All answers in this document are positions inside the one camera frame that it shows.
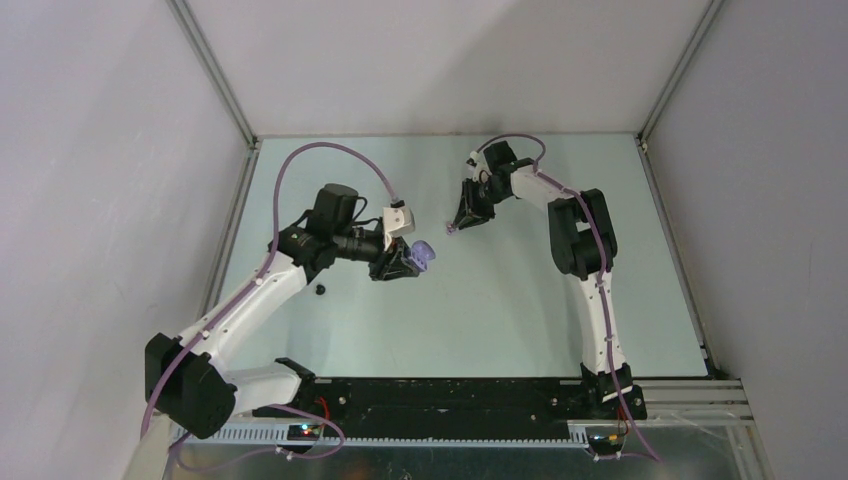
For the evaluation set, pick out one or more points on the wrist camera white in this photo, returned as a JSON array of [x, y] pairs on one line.
[[474, 165], [396, 222]]

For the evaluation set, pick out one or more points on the left controller board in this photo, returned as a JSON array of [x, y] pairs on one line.
[[304, 433]]

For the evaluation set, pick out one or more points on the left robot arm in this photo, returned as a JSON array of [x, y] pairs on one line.
[[191, 378]]

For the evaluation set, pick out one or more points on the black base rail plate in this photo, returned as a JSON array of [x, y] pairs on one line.
[[444, 408]]

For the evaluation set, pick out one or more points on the right controller board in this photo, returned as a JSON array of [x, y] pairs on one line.
[[609, 446]]

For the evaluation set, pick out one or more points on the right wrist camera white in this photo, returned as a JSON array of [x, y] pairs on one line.
[[474, 165]]

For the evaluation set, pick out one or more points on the grey slotted cable duct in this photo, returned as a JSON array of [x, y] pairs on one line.
[[262, 434]]

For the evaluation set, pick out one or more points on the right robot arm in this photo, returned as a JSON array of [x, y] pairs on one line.
[[583, 246]]

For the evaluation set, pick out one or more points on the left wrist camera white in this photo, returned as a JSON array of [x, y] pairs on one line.
[[396, 222]]

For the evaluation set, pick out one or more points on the lavender earbud charging case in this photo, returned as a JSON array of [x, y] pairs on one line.
[[421, 254]]

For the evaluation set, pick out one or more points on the controller board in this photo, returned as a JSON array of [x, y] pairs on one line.
[[304, 433], [609, 446]]

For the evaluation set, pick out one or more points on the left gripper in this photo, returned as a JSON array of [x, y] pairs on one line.
[[394, 264]]

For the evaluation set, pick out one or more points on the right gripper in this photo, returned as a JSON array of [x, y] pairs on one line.
[[471, 213]]

